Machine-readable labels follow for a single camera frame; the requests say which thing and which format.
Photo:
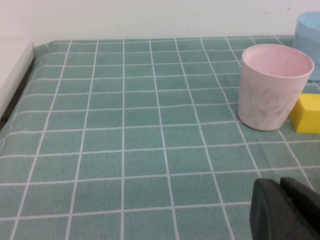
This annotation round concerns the white speckled plastic cup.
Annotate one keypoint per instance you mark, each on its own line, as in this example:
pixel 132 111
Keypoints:
pixel 265 100

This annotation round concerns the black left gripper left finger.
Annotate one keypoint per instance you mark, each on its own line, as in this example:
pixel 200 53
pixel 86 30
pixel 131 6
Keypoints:
pixel 272 217

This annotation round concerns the white ledge board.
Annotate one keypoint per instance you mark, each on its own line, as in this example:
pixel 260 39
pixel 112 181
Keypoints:
pixel 12 72

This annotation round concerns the green checked tablecloth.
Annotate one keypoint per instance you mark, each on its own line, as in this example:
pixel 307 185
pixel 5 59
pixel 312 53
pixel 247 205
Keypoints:
pixel 140 140

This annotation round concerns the light blue cup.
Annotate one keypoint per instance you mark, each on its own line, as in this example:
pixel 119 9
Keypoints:
pixel 308 37

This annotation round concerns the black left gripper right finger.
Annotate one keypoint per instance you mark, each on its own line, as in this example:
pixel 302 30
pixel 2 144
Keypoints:
pixel 305 200

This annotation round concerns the large yellow cube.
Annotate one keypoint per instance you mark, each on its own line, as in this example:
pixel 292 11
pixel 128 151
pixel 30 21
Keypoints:
pixel 308 117

